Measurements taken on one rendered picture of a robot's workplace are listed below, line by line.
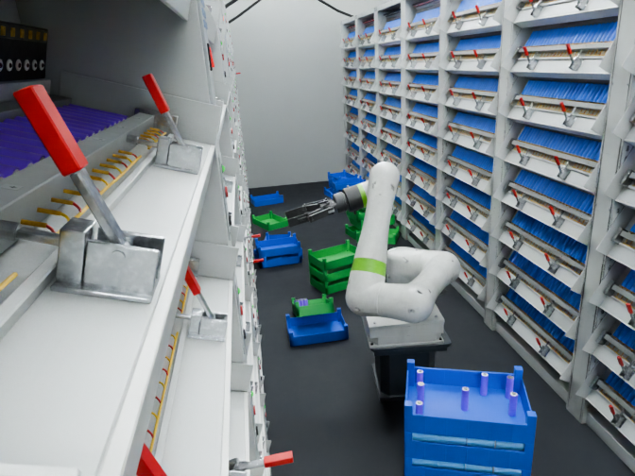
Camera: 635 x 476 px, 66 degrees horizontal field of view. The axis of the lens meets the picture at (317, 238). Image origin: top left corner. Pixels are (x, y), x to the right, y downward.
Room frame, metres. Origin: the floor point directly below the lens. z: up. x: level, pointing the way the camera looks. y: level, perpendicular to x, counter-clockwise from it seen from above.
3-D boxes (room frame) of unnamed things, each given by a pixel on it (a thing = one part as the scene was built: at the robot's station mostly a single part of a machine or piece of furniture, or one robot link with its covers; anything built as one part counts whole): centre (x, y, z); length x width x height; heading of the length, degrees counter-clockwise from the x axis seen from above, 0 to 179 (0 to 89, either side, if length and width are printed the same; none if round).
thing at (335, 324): (2.28, 0.04, 0.04); 0.30 x 0.20 x 0.08; 97
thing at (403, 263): (1.82, -0.34, 0.53); 0.16 x 0.13 x 0.19; 62
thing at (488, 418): (1.04, -0.35, 0.52); 0.30 x 0.20 x 0.08; 77
